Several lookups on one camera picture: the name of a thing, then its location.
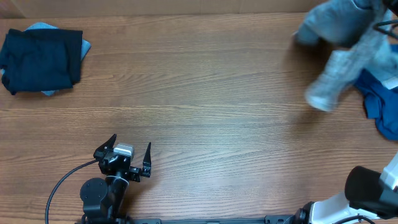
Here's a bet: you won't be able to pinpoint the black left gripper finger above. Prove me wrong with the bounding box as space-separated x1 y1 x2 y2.
93 134 117 158
142 142 152 177

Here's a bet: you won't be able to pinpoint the light blue denim shorts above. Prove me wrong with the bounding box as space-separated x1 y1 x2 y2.
295 0 397 111

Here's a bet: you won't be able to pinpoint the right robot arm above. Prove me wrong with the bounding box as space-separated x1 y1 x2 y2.
291 156 397 224

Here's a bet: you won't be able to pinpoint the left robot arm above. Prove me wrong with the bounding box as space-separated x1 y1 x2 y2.
80 134 151 223

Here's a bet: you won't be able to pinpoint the folded light blue garment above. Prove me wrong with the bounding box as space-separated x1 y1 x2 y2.
0 22 92 96

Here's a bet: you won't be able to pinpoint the folded dark navy garment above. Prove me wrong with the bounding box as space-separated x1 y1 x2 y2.
0 28 83 96

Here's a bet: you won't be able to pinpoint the crumpled blue t-shirt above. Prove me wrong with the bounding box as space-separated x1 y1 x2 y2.
353 43 398 141

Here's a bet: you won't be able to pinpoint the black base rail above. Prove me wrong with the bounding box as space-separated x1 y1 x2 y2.
76 215 295 224

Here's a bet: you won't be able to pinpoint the brown cardboard wall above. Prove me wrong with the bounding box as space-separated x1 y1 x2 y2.
1 0 324 19

